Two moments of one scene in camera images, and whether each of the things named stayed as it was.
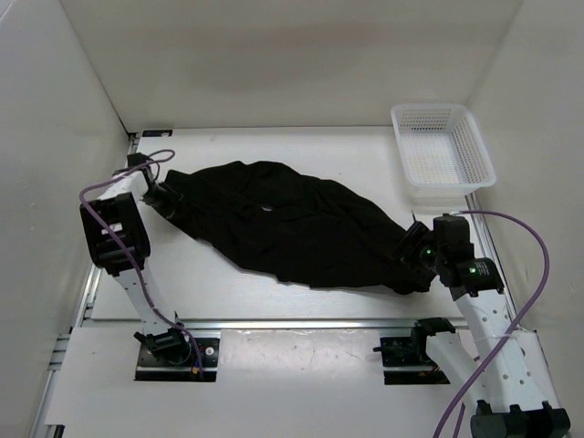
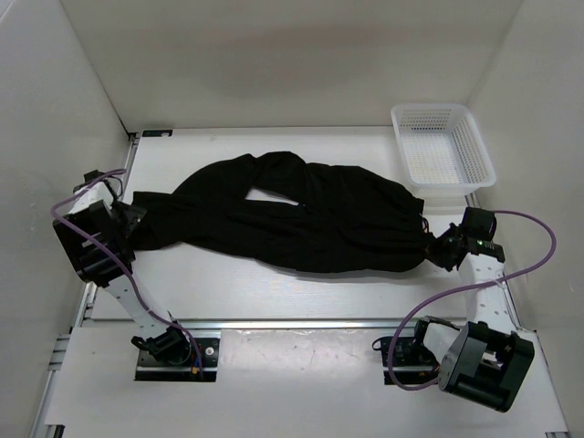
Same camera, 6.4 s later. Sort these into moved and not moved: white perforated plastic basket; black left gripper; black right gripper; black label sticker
Moved: black left gripper; black right gripper
Not moved: black label sticker; white perforated plastic basket
